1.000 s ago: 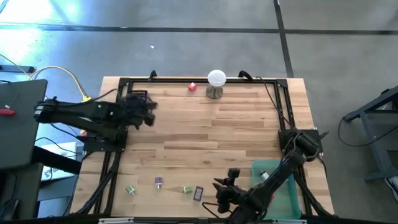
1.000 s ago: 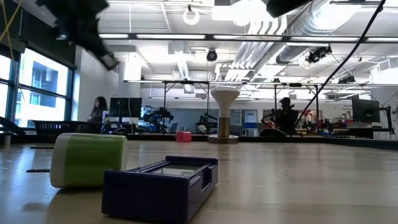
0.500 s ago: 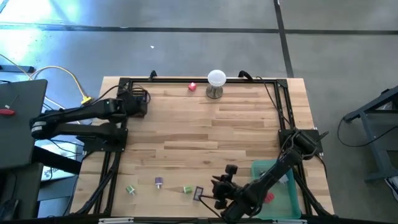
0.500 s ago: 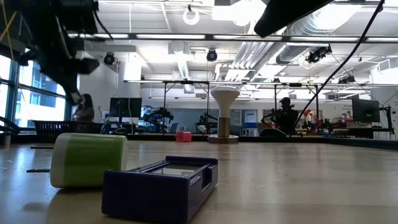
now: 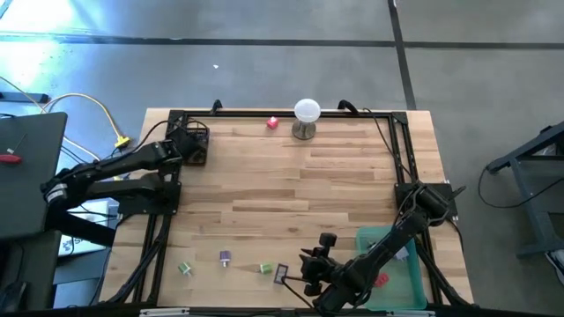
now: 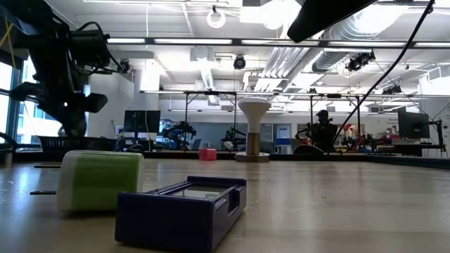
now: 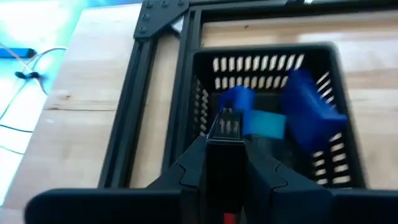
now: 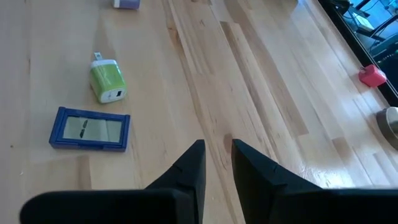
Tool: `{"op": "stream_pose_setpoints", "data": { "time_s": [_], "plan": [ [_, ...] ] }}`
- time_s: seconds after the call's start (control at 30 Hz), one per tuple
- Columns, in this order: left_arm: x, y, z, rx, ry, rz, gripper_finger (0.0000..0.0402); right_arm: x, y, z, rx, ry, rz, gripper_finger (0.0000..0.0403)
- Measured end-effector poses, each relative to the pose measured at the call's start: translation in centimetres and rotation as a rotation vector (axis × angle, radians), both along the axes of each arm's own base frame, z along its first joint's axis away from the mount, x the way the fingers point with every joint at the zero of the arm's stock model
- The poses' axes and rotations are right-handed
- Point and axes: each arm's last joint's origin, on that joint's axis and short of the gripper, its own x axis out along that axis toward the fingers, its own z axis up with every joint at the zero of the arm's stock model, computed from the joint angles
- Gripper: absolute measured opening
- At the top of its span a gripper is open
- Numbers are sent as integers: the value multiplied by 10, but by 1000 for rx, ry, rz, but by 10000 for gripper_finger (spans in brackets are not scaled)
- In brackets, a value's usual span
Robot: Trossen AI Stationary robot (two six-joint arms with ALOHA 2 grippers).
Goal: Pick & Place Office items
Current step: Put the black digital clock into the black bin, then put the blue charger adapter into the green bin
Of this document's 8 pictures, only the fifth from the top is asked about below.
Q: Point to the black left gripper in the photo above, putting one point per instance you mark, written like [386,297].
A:
[189,143]

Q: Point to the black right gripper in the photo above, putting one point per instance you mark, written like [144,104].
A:
[335,277]

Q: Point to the green USB wall charger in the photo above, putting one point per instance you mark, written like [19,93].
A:
[183,267]
[266,268]

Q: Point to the grey multi-port USB charger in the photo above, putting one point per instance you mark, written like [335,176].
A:
[402,254]

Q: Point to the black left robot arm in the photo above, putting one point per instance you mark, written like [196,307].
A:
[123,160]

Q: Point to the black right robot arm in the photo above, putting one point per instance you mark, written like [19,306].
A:
[396,238]

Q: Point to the purple digital clock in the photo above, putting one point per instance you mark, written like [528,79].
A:
[279,269]

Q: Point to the green transparent tray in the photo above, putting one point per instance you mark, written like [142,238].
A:
[405,290]

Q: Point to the white cardboard box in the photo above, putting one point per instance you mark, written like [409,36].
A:
[99,209]

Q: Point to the white mushroom table lamp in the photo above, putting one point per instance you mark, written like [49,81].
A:
[307,110]

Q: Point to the dark grey desk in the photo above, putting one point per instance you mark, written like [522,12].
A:
[31,154]

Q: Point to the black bar on floor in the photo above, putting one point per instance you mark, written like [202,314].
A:
[26,97]

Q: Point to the dark metal side table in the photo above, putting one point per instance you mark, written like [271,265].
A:
[526,207]

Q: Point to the person's foot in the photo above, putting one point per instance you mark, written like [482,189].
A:
[557,264]

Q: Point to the black aluminium table frame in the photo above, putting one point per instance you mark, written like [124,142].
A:
[247,114]

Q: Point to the purple USB wall charger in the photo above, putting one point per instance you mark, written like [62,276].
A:
[225,256]

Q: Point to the silver metal bracket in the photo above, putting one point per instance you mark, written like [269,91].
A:
[410,313]
[165,311]

